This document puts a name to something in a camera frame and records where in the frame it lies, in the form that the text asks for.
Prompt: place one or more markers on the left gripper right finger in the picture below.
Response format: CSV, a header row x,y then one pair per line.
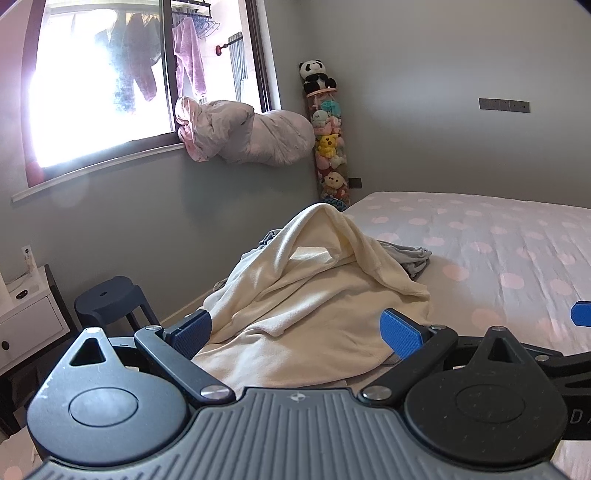
x,y
421,349

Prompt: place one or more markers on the dark blue plastic stool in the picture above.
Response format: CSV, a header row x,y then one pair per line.
x,y
111,301

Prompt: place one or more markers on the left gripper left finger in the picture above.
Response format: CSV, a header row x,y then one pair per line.
x,y
170,351

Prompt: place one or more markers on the cream white sweater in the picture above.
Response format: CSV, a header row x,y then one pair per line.
x,y
304,310

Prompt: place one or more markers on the pink rolled duvet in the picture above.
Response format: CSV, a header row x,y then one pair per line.
x,y
236,133

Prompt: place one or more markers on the panda plush toy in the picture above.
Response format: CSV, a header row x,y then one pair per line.
x,y
315,77

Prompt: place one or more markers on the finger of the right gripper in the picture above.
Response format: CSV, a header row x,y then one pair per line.
x,y
581,313

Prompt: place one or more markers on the black window frame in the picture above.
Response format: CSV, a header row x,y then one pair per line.
x,y
99,81

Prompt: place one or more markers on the white bedside cabinet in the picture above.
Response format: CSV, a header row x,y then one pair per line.
x,y
34,321

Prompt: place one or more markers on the grey wall switch panel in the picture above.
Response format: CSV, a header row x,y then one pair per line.
x,y
504,105

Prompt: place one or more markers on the grey garment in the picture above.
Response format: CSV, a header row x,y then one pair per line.
x,y
414,260

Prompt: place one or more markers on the plush toy hanging organizer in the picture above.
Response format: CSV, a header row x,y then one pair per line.
x,y
331,165

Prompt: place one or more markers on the hanging pink garment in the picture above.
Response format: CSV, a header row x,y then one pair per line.
x,y
188,58

